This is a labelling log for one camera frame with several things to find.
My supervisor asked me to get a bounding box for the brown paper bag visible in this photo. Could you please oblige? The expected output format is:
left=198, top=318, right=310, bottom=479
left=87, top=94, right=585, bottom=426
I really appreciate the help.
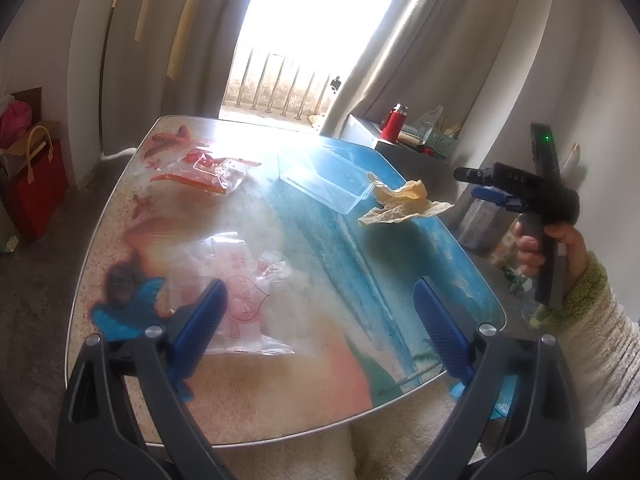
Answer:
left=358, top=172, right=454, bottom=226

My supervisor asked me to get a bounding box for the clear plastic container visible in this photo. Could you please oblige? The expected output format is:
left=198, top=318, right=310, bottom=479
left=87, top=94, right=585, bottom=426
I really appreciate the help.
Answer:
left=278, top=146, right=372, bottom=214

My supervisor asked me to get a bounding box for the clear cake wrapper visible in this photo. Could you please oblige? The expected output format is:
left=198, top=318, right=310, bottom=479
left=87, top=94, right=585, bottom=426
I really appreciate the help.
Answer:
left=166, top=232, right=294, bottom=356

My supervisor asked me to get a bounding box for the right forearm knit sleeve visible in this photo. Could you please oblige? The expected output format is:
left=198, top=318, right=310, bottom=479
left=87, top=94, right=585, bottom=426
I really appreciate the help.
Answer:
left=530, top=252, right=639, bottom=426

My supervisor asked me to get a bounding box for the right hand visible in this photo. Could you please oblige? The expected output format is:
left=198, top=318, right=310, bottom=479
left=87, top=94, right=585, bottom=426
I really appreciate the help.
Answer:
left=513, top=219, right=591, bottom=286

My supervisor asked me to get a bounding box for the grey side cabinet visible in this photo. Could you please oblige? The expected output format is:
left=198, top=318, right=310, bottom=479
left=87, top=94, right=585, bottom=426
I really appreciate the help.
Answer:
left=341, top=115, right=465, bottom=202

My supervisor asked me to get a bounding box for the green utensil basket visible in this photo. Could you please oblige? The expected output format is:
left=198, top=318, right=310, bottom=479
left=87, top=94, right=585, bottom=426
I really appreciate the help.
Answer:
left=424, top=118, right=462, bottom=159

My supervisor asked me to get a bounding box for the blue plastic basket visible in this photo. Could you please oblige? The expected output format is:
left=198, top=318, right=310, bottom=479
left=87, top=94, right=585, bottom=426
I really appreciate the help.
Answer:
left=449, top=375, right=518, bottom=420

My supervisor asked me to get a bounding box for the red thermos bottle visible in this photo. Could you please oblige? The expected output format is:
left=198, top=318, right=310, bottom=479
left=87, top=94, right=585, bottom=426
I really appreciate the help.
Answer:
left=381, top=103, right=408, bottom=143

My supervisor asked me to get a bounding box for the curtain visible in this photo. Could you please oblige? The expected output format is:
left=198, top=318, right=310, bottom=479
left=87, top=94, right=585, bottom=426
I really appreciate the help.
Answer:
left=321, top=0, right=552, bottom=138

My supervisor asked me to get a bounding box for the red gift bag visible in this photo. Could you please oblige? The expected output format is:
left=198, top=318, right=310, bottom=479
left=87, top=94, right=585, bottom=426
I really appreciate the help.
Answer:
left=3, top=125, right=68, bottom=240

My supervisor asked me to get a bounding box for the red clear snack wrapper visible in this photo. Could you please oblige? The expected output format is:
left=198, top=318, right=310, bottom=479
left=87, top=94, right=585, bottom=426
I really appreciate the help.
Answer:
left=150, top=148, right=260, bottom=195

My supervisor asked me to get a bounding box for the cardboard box with pink bag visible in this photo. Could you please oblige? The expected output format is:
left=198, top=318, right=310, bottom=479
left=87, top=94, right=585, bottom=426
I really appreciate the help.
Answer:
left=1, top=87, right=60, bottom=156

